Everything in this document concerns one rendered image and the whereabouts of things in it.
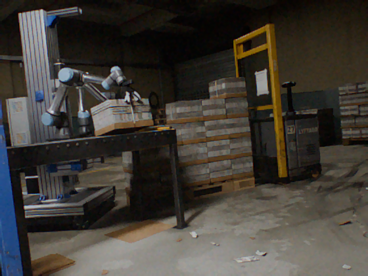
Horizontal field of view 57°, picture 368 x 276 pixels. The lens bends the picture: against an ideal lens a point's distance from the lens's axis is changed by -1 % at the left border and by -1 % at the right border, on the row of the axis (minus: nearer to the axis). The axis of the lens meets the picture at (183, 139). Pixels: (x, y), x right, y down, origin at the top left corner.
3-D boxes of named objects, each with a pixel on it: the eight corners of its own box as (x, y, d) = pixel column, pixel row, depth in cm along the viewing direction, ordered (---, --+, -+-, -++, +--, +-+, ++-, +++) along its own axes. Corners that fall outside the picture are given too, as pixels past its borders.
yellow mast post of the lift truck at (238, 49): (244, 171, 465) (232, 40, 456) (250, 170, 469) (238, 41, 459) (248, 172, 457) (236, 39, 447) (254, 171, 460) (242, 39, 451)
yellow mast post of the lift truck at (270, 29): (276, 177, 405) (263, 25, 395) (282, 175, 408) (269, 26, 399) (281, 177, 396) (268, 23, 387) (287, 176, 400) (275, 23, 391)
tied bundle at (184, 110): (166, 125, 399) (164, 104, 398) (188, 122, 411) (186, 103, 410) (179, 123, 364) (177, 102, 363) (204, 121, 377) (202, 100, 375)
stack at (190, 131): (126, 204, 381) (117, 129, 377) (217, 186, 428) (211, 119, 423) (136, 211, 345) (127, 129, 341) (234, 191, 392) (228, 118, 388)
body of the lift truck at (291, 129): (255, 177, 469) (250, 118, 465) (286, 171, 491) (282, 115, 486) (290, 183, 405) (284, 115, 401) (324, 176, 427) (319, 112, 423)
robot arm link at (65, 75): (59, 128, 306) (82, 72, 293) (47, 129, 291) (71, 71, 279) (49, 121, 309) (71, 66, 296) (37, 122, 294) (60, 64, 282)
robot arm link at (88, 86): (79, 69, 353) (115, 102, 365) (79, 71, 363) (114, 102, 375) (71, 77, 351) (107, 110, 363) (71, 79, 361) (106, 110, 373)
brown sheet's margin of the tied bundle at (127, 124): (112, 135, 284) (111, 129, 284) (132, 127, 264) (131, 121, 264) (95, 136, 273) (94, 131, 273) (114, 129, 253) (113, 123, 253)
